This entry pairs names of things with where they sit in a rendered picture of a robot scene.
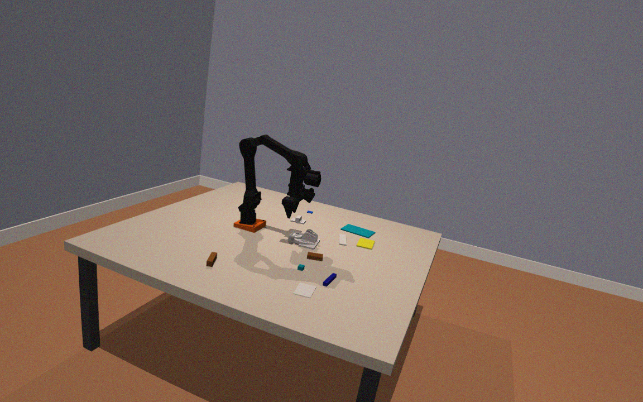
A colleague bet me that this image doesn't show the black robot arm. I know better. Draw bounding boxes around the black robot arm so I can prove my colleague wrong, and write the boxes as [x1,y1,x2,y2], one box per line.
[238,135,321,225]

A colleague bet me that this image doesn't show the dark blue rectangular bar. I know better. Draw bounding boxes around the dark blue rectangular bar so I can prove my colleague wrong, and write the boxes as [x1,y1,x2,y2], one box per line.
[323,273,337,286]

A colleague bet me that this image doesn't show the yellow flat plate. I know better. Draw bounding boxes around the yellow flat plate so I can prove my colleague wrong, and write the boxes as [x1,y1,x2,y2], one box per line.
[357,238,375,250]

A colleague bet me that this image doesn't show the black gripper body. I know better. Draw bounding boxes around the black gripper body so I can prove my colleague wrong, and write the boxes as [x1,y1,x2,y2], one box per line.
[281,181,304,207]

